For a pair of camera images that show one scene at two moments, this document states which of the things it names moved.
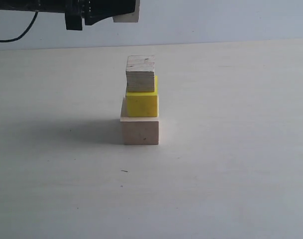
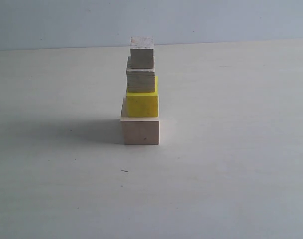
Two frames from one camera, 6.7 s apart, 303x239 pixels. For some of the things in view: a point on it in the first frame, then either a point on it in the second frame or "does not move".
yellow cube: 143,104 does not move
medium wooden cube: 140,73 does not move
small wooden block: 132,17 to 142,52
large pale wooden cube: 139,130 does not move
